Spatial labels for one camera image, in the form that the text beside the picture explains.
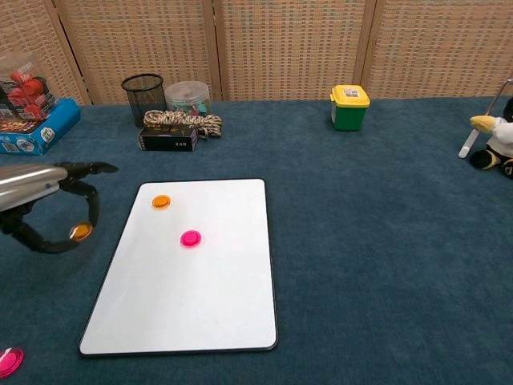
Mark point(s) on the white rectangular board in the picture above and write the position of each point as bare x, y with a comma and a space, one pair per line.
192, 288

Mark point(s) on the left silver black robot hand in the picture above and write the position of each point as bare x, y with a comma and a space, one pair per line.
28, 182

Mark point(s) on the pink disc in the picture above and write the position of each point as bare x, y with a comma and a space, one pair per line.
191, 238
10, 359

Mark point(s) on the orange disc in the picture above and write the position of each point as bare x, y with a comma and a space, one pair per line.
161, 201
81, 231

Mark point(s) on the blue table cloth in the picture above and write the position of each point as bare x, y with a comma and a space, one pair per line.
360, 240

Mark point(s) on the woven wooden folding screen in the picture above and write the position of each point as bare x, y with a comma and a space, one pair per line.
288, 48

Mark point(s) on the clear box with red items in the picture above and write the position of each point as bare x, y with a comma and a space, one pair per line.
24, 92

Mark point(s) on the yellow-lidded green container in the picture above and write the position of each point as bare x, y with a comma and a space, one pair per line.
349, 114

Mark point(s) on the plush toy on swing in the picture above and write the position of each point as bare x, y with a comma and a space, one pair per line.
467, 146

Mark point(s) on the black mesh pen cup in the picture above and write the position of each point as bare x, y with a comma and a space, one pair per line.
144, 100

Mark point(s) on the clear jar of coloured clips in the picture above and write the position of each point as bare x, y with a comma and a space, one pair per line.
188, 98

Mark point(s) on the small black cardboard box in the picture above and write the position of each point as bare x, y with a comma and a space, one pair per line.
168, 142

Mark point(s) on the black and white plush toy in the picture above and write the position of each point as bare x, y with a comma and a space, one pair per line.
501, 132

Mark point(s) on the blue printed cardboard box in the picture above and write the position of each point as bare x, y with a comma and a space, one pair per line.
48, 132

